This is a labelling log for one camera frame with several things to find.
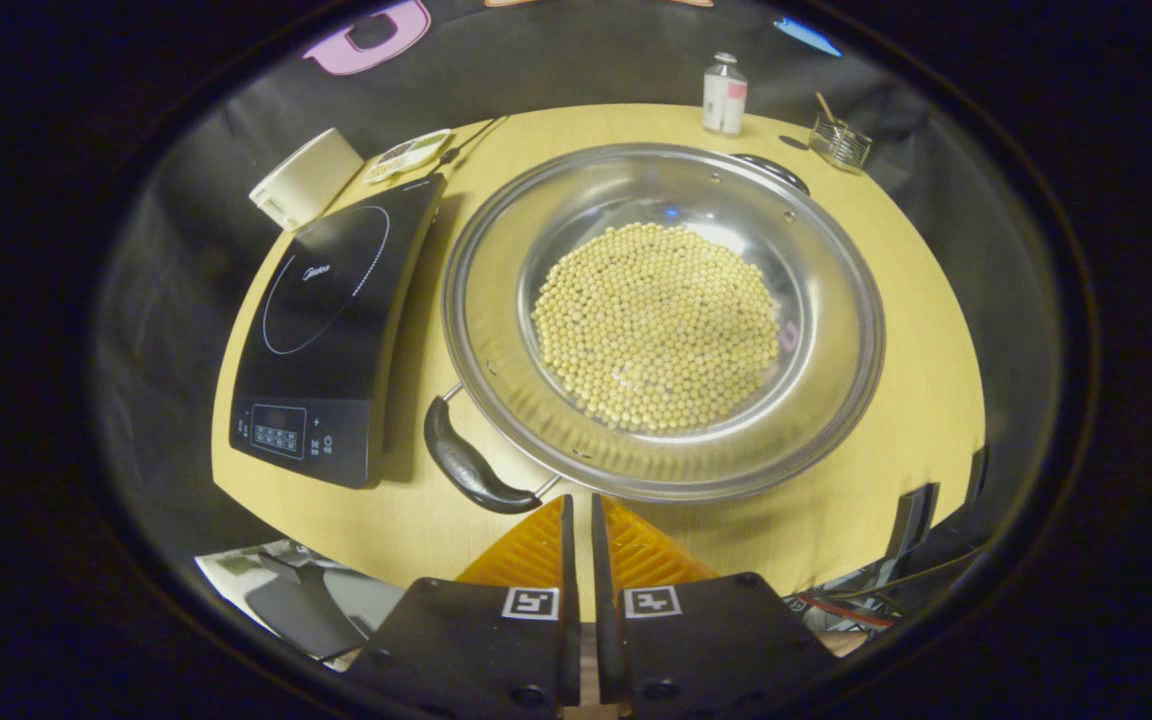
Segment clear bottle pink label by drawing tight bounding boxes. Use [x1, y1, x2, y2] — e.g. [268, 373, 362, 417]
[702, 52, 749, 137]

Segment black induction cooktop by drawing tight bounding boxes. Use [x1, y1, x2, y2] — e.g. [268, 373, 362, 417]
[229, 172, 449, 491]

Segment wire mesh holder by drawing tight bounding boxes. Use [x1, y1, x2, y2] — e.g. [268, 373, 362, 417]
[808, 115, 875, 176]

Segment black metal frame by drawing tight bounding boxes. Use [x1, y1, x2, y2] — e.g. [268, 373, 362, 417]
[876, 448, 992, 601]

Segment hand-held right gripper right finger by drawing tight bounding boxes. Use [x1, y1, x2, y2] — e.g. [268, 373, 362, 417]
[591, 493, 837, 720]

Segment white toaster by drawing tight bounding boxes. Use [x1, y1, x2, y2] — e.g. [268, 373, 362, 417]
[248, 127, 365, 231]

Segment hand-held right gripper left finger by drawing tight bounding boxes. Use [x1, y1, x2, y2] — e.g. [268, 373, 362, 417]
[346, 493, 582, 720]

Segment white divided dish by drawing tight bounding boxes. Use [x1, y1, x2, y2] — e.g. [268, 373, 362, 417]
[364, 128, 455, 186]

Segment stainless steel pot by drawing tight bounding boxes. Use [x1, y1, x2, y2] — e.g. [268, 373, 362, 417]
[423, 142, 887, 516]

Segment pile of soybeans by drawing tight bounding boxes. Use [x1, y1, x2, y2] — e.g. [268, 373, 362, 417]
[531, 222, 782, 434]

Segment black power cable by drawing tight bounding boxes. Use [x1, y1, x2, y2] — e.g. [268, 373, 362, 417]
[436, 115, 509, 169]

